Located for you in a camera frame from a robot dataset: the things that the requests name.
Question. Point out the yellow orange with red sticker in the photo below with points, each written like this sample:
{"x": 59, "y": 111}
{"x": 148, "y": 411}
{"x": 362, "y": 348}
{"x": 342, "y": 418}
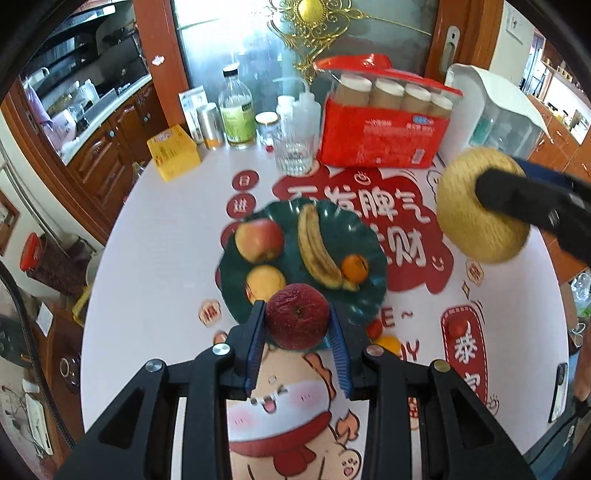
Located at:
{"x": 265, "y": 282}

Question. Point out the ripe spotted banana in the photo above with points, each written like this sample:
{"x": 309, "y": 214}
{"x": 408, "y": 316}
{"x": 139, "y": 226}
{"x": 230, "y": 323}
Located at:
{"x": 314, "y": 249}

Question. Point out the small white bottle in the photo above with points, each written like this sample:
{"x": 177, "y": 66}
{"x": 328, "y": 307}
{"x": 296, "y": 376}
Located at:
{"x": 285, "y": 108}

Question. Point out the orange tangerine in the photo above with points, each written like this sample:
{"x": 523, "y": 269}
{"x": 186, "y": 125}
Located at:
{"x": 355, "y": 268}

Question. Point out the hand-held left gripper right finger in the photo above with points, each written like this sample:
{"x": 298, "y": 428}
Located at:
{"x": 339, "y": 350}

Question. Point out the red-lidded jar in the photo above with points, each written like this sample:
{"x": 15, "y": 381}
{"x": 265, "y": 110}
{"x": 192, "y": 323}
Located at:
{"x": 51, "y": 263}

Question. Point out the yellow box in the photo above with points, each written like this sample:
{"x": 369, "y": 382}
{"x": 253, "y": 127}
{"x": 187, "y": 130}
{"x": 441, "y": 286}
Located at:
{"x": 175, "y": 154}

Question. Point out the red paper cup package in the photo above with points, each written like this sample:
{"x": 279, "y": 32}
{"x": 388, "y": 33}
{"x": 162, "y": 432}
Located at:
{"x": 378, "y": 138}

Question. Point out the gold door ornament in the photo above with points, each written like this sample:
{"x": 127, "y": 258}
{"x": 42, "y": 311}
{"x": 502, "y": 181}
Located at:
{"x": 307, "y": 11}

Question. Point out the wooden kitchen cabinet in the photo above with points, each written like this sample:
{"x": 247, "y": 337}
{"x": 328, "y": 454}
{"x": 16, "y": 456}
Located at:
{"x": 120, "y": 143}

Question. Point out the small red tomato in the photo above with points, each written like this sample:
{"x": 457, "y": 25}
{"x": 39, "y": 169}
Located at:
{"x": 457, "y": 327}
{"x": 374, "y": 328}

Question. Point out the white carton box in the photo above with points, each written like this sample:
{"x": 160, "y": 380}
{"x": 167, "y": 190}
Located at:
{"x": 191, "y": 104}

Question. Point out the small orange kumquat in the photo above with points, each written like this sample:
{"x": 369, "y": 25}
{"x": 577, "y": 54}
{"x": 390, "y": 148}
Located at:
{"x": 388, "y": 344}

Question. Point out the white squeeze bottle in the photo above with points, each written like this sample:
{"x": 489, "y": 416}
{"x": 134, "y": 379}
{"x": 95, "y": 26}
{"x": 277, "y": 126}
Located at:
{"x": 308, "y": 113}

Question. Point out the black smartphone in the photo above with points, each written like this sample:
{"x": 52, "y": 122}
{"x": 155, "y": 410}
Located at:
{"x": 557, "y": 392}

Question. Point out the small jar with lid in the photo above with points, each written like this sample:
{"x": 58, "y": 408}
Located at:
{"x": 266, "y": 127}

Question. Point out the clear drinking glass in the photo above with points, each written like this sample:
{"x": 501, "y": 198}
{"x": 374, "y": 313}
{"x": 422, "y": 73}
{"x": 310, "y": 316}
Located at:
{"x": 293, "y": 154}

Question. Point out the silver orange can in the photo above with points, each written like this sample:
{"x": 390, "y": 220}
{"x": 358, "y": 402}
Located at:
{"x": 210, "y": 127}

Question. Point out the dark green scalloped plate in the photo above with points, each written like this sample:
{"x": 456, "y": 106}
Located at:
{"x": 286, "y": 217}

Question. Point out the dark red apple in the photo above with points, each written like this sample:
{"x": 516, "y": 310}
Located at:
{"x": 298, "y": 318}

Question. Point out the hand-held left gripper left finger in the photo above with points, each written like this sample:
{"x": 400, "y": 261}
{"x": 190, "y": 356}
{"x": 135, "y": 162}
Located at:
{"x": 256, "y": 341}

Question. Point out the clear bottle with green label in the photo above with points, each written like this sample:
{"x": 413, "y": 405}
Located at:
{"x": 238, "y": 117}

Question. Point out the large yellow pear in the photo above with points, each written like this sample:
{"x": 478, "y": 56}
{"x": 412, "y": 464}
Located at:
{"x": 466, "y": 230}

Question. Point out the white countertop appliance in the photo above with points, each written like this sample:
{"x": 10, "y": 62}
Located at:
{"x": 503, "y": 124}

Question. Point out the red yellow apple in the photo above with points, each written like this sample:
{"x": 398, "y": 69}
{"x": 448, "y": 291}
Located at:
{"x": 258, "y": 240}

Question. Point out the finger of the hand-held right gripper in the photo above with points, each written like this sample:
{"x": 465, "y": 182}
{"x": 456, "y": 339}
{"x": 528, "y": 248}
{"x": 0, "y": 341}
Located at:
{"x": 554, "y": 174}
{"x": 517, "y": 196}

